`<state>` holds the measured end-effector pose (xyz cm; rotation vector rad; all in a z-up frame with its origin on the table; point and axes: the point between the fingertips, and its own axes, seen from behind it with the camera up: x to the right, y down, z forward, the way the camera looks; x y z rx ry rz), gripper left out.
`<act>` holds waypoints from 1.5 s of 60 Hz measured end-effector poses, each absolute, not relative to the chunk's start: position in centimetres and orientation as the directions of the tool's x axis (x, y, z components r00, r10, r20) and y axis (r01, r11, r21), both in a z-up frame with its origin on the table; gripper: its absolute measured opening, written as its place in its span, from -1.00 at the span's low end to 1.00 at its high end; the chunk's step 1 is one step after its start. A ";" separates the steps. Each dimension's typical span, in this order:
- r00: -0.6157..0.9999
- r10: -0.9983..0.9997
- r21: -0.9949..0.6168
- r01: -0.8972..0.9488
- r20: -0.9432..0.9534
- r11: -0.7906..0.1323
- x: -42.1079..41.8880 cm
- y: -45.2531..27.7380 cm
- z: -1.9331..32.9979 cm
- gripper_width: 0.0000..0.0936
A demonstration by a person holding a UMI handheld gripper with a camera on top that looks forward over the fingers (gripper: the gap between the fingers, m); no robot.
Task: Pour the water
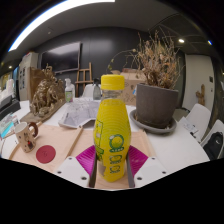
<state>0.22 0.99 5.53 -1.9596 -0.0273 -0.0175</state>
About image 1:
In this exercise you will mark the black backpack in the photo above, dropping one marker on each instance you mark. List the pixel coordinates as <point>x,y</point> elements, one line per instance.
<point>213,145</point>

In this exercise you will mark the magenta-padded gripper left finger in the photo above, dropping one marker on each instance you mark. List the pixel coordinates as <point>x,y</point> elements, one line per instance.
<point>71,170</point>

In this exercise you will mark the clear bottle with dark cap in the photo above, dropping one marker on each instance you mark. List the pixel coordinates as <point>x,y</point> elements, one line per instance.
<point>96,91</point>

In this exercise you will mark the wooden easel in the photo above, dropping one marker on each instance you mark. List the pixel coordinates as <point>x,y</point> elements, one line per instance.
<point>90,75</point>

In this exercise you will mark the yellow drink bottle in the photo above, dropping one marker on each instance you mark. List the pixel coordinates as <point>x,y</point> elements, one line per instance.
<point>111,126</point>

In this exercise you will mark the flat round red coaster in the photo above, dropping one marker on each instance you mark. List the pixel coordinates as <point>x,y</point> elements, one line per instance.
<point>45,154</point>

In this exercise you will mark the wooden wall figure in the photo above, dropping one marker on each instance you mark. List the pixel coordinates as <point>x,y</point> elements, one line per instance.
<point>201,95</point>

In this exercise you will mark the white chair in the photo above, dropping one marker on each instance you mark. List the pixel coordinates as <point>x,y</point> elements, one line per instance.
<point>216,126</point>
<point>87,90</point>
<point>200,116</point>

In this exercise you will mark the brown clay relief sculpture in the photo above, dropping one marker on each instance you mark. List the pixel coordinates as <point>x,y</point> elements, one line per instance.
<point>46,96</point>

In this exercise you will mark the long ceiling light strip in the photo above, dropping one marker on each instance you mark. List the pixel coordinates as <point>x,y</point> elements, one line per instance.
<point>33,26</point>

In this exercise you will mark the cardboard box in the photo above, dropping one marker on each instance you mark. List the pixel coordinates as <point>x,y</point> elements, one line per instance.
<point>131,86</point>

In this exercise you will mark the white spray bottle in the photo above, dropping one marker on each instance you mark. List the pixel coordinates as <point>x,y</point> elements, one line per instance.
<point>69,91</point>

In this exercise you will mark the black wall screen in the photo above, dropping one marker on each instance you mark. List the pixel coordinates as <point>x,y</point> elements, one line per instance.
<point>61,56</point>

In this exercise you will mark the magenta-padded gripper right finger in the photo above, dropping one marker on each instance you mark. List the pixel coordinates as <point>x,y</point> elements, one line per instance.
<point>150,170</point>

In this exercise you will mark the grey plant saucer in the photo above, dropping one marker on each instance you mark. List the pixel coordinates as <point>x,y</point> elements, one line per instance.
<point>150,130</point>

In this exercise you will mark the round ceiling spotlight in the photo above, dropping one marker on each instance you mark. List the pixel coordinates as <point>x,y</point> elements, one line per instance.
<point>181,40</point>

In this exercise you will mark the folded newspaper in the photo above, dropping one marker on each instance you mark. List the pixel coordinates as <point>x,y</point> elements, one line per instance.
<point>78,113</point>

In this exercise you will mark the grey pot with dried plant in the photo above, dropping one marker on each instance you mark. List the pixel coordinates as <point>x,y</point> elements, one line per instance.
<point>155,105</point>

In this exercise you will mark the white cabinet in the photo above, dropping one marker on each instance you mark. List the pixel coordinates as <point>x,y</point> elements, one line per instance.
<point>28,66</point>

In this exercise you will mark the black box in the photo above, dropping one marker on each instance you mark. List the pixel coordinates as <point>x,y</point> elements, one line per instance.
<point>8,108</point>

